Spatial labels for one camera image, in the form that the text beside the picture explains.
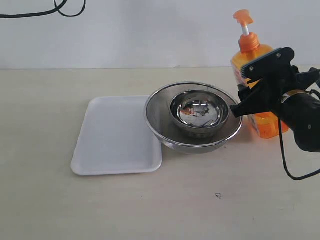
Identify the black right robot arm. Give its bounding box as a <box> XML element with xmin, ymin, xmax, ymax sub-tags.
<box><xmin>231</xmin><ymin>65</ymin><xmax>320</xmax><ymax>152</ymax></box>

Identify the small stainless steel bowl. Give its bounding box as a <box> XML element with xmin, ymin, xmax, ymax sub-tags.
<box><xmin>169</xmin><ymin>89</ymin><xmax>230</xmax><ymax>135</ymax></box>

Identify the white rectangular plastic tray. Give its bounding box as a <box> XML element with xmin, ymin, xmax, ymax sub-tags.
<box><xmin>70</xmin><ymin>95</ymin><xmax>163</xmax><ymax>176</ymax></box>

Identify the large stainless steel basin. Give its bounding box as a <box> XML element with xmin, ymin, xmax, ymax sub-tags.
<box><xmin>144</xmin><ymin>82</ymin><xmax>243</xmax><ymax>154</ymax></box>

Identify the orange dish soap pump bottle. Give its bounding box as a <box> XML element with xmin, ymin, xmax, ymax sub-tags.
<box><xmin>231</xmin><ymin>9</ymin><xmax>279</xmax><ymax>139</ymax></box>

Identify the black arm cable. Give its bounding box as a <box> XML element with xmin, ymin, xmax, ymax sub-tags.
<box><xmin>0</xmin><ymin>0</ymin><xmax>87</xmax><ymax>19</ymax></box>
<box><xmin>277</xmin><ymin>67</ymin><xmax>320</xmax><ymax>181</ymax></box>

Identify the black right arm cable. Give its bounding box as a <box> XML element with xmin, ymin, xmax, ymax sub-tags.
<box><xmin>277</xmin><ymin>67</ymin><xmax>320</xmax><ymax>181</ymax></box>

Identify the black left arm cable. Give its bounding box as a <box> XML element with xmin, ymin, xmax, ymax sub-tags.
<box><xmin>0</xmin><ymin>0</ymin><xmax>87</xmax><ymax>19</ymax></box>

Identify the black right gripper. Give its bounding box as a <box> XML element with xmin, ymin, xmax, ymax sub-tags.
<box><xmin>230</xmin><ymin>66</ymin><xmax>304</xmax><ymax>118</ymax></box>

